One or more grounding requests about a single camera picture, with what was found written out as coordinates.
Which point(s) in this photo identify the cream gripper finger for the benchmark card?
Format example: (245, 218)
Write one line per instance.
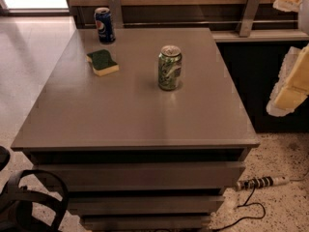
(287, 5)
(292, 88)

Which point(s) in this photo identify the green soda can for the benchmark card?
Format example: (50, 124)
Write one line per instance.
(169, 67)

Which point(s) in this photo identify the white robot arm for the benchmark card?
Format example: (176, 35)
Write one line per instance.
(303, 18)

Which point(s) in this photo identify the blue Pepsi can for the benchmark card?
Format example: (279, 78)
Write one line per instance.
(103, 20)

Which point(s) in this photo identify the white power strip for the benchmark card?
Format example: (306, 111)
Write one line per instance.
(260, 183)

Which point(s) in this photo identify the grey drawer cabinet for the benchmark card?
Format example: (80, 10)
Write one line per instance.
(132, 155)

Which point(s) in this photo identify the green and yellow sponge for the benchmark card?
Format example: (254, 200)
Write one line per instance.
(102, 62)

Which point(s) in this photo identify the black office chair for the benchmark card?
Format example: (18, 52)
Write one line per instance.
(16, 204)

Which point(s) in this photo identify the right metal bracket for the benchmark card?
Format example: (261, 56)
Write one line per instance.
(246, 22)

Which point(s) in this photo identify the metal bracket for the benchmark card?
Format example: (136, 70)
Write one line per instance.
(115, 7)
(246, 22)

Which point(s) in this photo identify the grey wall shelf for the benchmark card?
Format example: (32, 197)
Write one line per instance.
(282, 35)

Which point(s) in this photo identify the left metal bracket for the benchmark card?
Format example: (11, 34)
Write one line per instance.
(115, 7)

